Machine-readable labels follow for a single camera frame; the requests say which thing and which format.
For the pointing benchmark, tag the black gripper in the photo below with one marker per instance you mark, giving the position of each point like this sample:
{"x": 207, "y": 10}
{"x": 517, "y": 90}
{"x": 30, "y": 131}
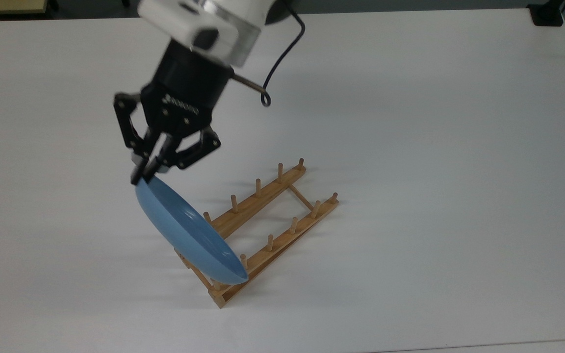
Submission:
{"x": 187, "y": 93}

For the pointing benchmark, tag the blue plate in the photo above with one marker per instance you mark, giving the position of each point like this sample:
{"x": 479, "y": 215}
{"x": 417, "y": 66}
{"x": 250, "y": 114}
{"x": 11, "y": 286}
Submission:
{"x": 189, "y": 230}

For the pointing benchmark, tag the wooden plate rack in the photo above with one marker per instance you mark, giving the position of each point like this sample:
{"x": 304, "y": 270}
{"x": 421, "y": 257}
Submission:
{"x": 263, "y": 197}

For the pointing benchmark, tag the yellow wooden board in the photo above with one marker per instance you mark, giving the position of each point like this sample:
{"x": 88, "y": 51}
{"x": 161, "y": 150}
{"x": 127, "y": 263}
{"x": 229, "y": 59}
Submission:
{"x": 3, "y": 6}

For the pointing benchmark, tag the black clamp base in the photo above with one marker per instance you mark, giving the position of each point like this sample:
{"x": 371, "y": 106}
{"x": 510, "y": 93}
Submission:
{"x": 547, "y": 14}

